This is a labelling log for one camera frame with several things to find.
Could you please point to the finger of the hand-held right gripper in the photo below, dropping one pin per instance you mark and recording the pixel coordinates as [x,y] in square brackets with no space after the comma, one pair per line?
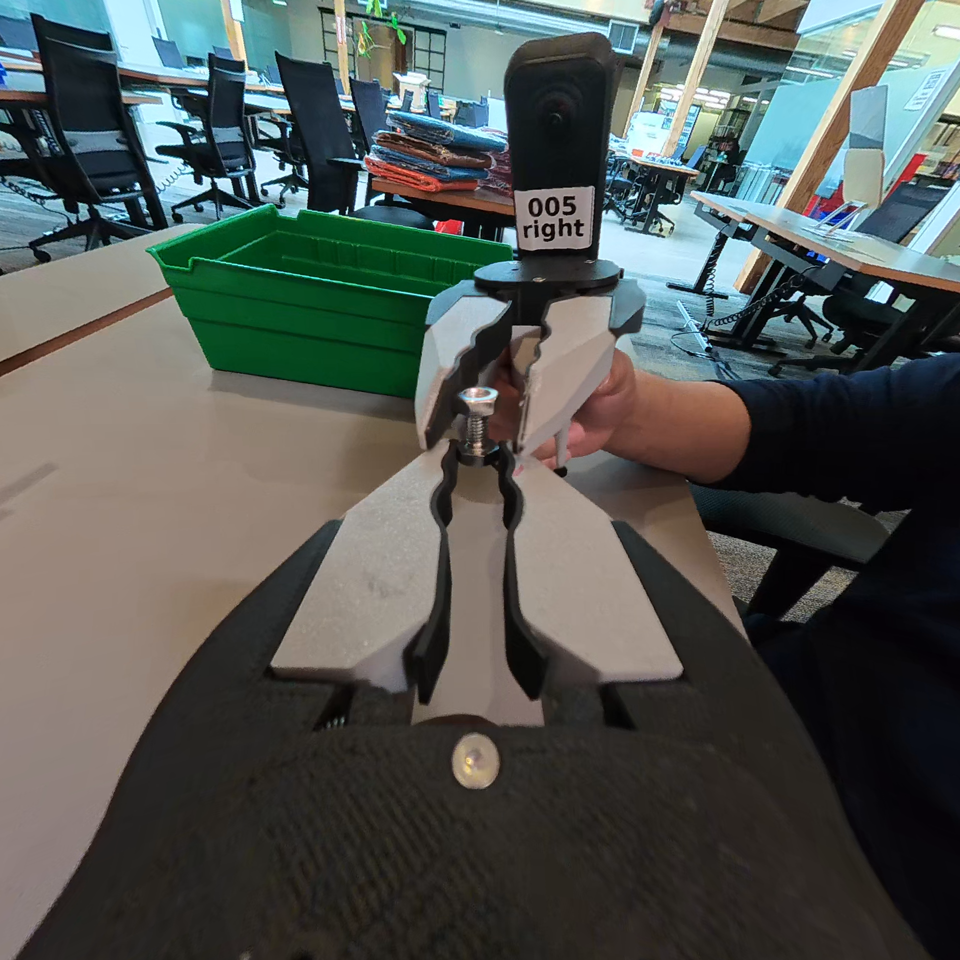
[570,360]
[450,352]

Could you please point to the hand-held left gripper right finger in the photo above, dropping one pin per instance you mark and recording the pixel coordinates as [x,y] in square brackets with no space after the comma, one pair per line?
[592,600]

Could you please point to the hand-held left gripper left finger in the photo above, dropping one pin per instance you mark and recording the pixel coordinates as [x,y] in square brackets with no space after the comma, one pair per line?
[367,600]

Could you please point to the silver hex nut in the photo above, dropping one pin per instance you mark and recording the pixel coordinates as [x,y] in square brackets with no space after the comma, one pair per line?
[477,405]

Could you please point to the silver hex bolt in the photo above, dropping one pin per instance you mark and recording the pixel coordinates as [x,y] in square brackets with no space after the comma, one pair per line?
[477,451]

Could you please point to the green plastic bin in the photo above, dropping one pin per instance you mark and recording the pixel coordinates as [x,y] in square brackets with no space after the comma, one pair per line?
[300,322]

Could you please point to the person's right forearm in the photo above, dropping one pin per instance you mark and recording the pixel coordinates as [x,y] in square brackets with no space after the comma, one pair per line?
[787,435]

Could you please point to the person's right hand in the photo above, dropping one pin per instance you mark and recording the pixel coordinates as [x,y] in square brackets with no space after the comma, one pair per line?
[611,412]

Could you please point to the stack of folded cloths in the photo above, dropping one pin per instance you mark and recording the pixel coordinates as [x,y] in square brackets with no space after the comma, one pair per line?
[435,150]

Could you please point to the grey power strip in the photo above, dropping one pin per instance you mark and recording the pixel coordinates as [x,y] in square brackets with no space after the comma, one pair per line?
[697,326]

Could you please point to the green hanging plant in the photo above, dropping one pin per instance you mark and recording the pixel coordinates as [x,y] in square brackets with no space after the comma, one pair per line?
[382,30]

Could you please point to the dark grey office chair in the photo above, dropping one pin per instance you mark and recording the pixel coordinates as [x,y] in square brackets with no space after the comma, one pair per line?
[787,517]

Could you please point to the black office chair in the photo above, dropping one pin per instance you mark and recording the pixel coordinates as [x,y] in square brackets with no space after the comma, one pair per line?
[225,112]
[870,315]
[82,90]
[319,120]

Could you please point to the person's dark clothing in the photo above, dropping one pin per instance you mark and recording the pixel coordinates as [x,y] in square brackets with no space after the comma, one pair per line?
[885,712]

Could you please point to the wooden post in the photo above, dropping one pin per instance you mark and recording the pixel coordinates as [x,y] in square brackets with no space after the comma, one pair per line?
[694,75]
[840,135]

